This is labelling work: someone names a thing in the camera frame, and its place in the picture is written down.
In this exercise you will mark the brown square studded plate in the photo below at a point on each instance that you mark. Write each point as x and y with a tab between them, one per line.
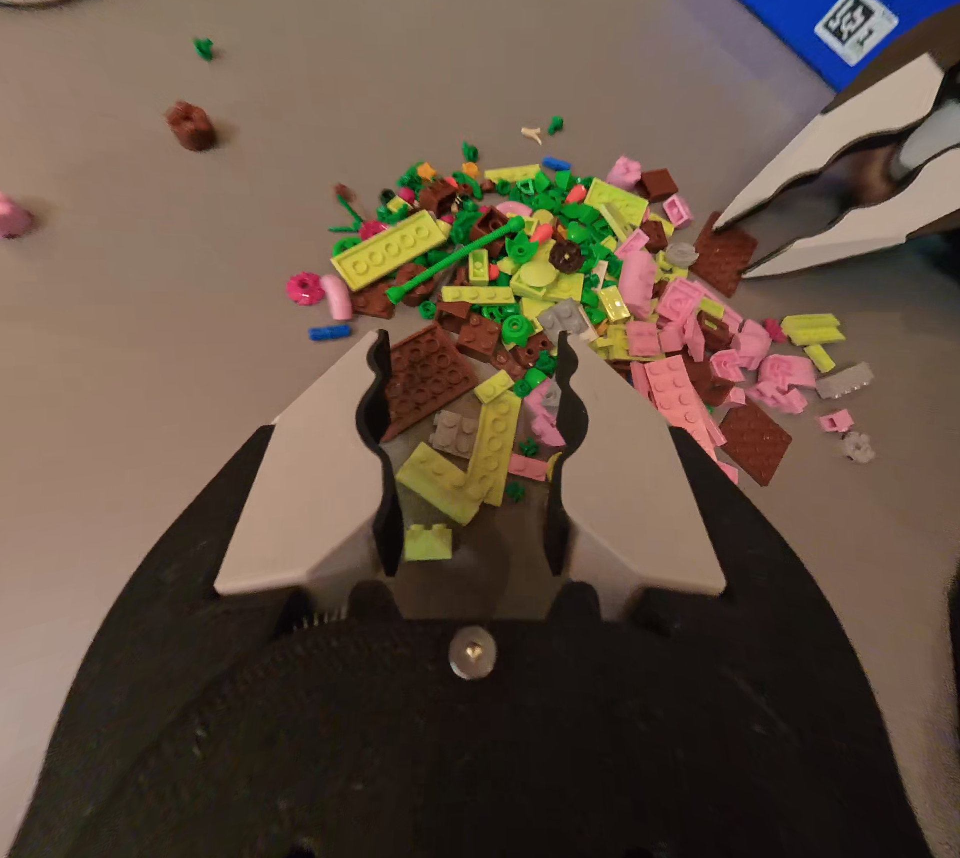
754	442
727	258

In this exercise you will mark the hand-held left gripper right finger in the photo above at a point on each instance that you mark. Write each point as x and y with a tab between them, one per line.
637	498

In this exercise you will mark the small green leaf piece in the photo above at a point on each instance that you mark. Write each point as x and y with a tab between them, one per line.
203	48

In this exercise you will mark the small lime brick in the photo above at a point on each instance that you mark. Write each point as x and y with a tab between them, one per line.
427	543

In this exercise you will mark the small brown brick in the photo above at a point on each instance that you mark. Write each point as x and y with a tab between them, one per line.
191	126

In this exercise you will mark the small pink brick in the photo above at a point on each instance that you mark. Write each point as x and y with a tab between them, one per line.
15	215
836	421

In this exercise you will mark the white bone piece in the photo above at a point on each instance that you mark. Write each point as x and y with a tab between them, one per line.
532	135

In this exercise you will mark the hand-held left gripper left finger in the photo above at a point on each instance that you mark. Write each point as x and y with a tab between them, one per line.
300	498

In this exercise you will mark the pile of mixed toy bricks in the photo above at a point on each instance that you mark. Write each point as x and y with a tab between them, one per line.
562	273

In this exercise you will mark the lime studded plate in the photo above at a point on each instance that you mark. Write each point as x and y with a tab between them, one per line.
439	483

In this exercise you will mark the grey round plate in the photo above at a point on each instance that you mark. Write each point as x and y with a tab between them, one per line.
680	254
857	447

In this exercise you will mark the brown rectangular plate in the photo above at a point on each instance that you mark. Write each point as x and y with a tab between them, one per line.
427	378

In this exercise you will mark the small lime flat plate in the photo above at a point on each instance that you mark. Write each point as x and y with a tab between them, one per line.
819	358

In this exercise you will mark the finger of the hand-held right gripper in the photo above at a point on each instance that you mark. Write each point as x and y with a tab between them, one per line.
900	213
847	123

